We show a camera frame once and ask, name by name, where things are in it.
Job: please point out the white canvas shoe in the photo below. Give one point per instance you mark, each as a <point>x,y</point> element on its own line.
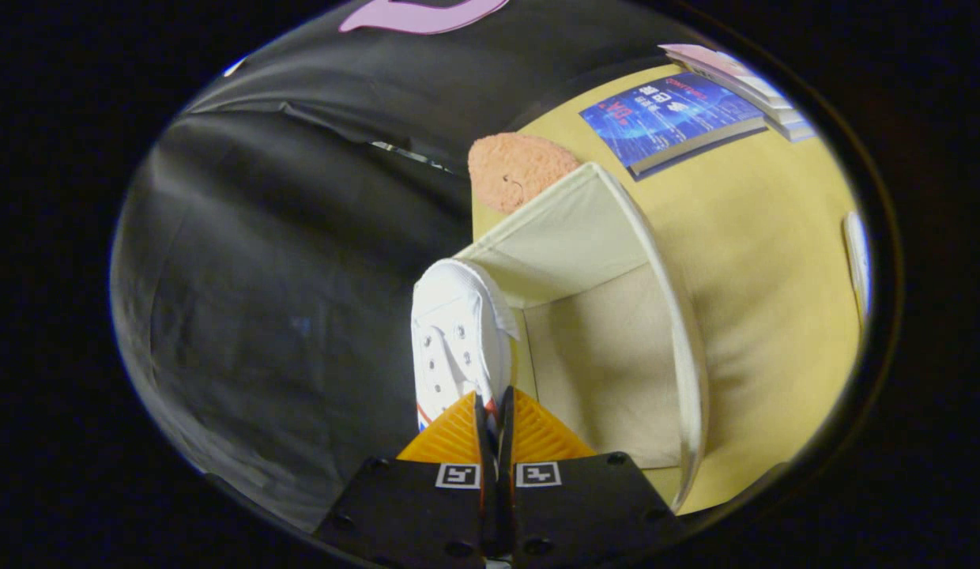
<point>458,332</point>
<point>856,261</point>

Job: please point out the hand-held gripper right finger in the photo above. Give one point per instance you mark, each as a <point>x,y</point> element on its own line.
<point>506,506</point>

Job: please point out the blue cover book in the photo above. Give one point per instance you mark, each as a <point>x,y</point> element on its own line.
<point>664,114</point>

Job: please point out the pink cover book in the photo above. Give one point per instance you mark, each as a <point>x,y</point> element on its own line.
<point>719,63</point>

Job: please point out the grey-blue cover book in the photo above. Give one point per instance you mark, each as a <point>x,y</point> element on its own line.
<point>798,130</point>

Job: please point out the beige fabric storage box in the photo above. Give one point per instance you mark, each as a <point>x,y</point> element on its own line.
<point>601,356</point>

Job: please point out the white cover book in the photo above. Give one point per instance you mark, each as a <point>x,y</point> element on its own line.
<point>782,111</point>

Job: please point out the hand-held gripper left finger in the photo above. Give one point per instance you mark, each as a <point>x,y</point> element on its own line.
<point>483,506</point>

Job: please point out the orange sponge ball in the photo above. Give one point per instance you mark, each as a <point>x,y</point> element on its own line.
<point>514,166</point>

